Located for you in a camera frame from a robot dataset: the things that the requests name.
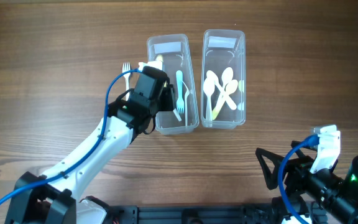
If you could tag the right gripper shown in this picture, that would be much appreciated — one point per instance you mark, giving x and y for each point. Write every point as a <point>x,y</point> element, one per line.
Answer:
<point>289,173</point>

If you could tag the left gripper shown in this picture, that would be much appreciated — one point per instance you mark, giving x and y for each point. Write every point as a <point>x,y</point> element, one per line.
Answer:
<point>169,98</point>

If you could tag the white spoon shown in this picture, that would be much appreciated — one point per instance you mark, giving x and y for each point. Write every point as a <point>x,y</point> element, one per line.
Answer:
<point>211,74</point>
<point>208,88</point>

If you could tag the white spoon angled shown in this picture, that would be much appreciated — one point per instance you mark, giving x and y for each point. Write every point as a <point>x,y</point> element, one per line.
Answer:
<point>226,78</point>

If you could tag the yellow plastic spoon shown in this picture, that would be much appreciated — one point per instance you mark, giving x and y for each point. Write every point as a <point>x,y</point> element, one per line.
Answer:
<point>221,111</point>

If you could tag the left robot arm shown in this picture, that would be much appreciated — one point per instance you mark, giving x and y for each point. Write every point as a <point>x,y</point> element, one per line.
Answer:
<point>56,195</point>

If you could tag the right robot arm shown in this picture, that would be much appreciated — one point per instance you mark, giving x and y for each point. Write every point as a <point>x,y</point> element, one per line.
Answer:
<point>308,210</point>

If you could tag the left clear plastic container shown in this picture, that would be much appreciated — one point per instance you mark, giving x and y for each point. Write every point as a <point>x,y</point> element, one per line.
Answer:
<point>176,56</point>

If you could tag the clear plastic container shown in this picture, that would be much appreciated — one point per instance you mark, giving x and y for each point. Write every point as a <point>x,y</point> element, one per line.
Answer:
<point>224,48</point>
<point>176,56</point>

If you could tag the right clear plastic container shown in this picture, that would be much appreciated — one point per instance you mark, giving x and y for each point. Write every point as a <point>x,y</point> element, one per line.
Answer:
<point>224,48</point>

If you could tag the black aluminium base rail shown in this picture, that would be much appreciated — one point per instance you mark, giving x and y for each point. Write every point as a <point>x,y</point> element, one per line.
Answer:
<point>197,214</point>

